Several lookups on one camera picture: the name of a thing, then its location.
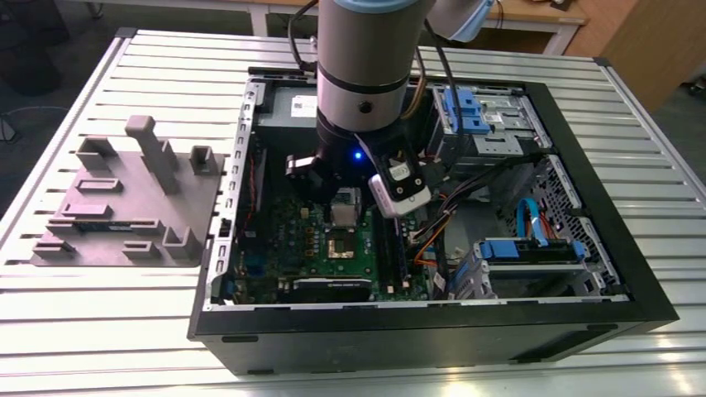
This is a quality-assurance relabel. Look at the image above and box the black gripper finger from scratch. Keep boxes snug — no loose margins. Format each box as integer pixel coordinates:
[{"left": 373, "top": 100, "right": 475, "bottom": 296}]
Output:
[{"left": 285, "top": 153, "right": 338, "bottom": 210}]

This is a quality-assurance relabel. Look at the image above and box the silver CPU green edge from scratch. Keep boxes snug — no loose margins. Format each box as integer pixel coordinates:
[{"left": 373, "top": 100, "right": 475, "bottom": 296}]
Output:
[{"left": 328, "top": 203, "right": 358, "bottom": 230}]

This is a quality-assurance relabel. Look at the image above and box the CPU socket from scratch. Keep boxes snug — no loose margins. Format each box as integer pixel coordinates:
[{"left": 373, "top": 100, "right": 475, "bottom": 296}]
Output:
[{"left": 322, "top": 232, "right": 358, "bottom": 261}]

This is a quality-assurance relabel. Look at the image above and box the grey power supply unit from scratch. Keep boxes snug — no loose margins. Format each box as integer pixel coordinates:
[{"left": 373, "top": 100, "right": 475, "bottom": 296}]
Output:
[{"left": 250, "top": 86, "right": 321, "bottom": 195}]

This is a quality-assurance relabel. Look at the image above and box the green motherboard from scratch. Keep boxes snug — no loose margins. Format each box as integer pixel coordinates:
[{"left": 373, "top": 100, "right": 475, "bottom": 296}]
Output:
[{"left": 225, "top": 194, "right": 437, "bottom": 306}]

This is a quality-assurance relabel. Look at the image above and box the blue plastic drive latch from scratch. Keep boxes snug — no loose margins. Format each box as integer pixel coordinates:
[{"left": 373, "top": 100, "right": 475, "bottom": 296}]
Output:
[{"left": 440, "top": 88, "right": 492, "bottom": 136}]

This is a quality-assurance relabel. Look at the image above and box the black RAM slot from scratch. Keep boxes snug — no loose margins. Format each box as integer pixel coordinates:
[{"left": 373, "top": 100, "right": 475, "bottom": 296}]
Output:
[{"left": 372, "top": 214, "right": 393, "bottom": 290}]

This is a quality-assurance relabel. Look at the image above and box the dark RAM stick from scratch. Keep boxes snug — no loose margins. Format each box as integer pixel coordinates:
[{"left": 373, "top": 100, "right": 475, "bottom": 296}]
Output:
[
  {"left": 384, "top": 214, "right": 413, "bottom": 286},
  {"left": 73, "top": 222, "right": 134, "bottom": 233}
]

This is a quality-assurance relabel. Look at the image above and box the black graphics card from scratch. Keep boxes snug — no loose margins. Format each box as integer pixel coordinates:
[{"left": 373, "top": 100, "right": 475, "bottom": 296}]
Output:
[{"left": 277, "top": 275, "right": 373, "bottom": 305}]

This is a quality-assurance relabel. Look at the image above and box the grey parts rack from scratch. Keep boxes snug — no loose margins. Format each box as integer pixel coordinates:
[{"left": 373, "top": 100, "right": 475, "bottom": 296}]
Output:
[{"left": 27, "top": 115, "right": 230, "bottom": 269}]

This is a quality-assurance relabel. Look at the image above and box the hard disk in blue carrier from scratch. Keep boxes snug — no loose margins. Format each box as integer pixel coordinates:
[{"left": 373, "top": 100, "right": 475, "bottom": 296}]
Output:
[{"left": 477, "top": 239, "right": 587, "bottom": 265}]

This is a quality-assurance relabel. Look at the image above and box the perforated metal drive cage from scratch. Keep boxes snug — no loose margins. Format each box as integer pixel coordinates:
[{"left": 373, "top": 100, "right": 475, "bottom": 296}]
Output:
[{"left": 447, "top": 238, "right": 629, "bottom": 302}]

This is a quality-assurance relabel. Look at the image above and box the black PC case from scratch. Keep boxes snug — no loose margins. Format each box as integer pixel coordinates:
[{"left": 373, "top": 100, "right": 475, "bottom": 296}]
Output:
[{"left": 185, "top": 65, "right": 680, "bottom": 377}]

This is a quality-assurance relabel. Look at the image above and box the brown wooden cabinet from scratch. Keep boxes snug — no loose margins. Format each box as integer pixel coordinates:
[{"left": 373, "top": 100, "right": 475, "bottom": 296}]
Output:
[{"left": 567, "top": 0, "right": 706, "bottom": 112}]

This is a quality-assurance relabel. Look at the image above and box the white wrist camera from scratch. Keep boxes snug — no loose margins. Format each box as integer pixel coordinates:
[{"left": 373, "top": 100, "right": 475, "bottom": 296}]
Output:
[{"left": 366, "top": 151, "right": 432, "bottom": 219}]

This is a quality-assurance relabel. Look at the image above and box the black camera cable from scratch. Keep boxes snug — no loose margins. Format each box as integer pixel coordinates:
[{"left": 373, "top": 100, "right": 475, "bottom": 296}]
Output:
[{"left": 285, "top": 0, "right": 321, "bottom": 79}]

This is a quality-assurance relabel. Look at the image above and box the orange wire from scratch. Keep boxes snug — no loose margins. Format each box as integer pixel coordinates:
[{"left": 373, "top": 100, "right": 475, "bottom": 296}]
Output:
[{"left": 410, "top": 213, "right": 459, "bottom": 269}]

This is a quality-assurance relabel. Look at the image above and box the black sleeved cable bundle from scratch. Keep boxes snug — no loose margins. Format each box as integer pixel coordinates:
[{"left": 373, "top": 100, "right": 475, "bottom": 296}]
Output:
[{"left": 440, "top": 152, "right": 547, "bottom": 216}]

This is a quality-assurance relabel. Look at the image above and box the blue data cable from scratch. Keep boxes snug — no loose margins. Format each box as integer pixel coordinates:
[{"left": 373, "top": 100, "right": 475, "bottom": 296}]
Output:
[{"left": 517, "top": 198, "right": 552, "bottom": 249}]

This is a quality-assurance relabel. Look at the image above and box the wooden desk white frame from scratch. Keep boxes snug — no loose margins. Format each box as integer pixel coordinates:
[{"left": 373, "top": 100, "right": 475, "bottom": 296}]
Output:
[{"left": 241, "top": 0, "right": 589, "bottom": 57}]

